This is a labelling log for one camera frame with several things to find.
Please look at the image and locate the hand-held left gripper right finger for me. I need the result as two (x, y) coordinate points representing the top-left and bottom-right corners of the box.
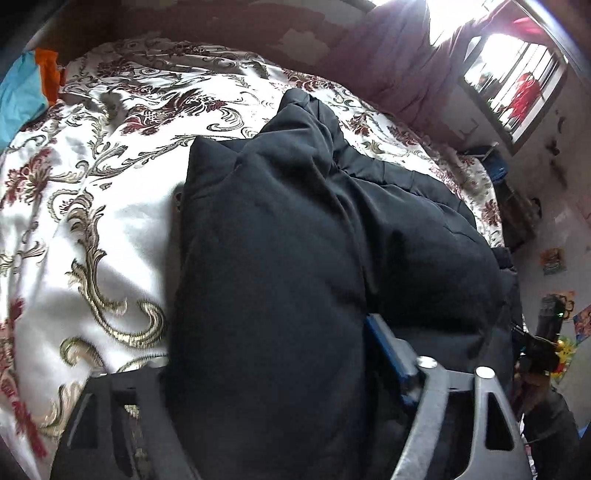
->
(365, 314), (532, 480)

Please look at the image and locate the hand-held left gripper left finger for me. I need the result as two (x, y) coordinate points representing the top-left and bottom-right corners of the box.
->
(48, 367), (204, 480)

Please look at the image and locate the black padded jacket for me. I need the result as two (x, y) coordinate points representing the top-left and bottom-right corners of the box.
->
(166, 88), (525, 480)

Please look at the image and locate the person's right forearm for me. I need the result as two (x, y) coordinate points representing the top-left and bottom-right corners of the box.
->
(521, 383), (583, 480)

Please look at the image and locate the cluttered dark shelf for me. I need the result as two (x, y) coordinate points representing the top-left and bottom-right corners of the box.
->
(501, 180), (544, 253)

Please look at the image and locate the blue bag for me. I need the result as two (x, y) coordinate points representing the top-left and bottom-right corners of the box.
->
(466, 145), (507, 184)

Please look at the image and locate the floral satin bedspread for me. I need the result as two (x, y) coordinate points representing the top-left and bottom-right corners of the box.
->
(0, 39), (505, 480)

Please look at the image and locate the barred window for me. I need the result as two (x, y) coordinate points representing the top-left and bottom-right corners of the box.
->
(429, 0), (570, 145)

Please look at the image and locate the red curtain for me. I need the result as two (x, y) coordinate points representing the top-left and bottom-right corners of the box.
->
(323, 0), (546, 154)

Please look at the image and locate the orange blue brown cloth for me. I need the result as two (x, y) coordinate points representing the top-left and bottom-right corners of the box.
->
(0, 48), (64, 149)

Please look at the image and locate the yellow cartoon wall sticker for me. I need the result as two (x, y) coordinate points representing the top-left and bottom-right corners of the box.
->
(553, 336), (578, 384)

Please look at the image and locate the small colourful wall poster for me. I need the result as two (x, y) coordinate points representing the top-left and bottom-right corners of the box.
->
(540, 248), (567, 276)
(547, 290), (577, 319)
(573, 305), (591, 337)

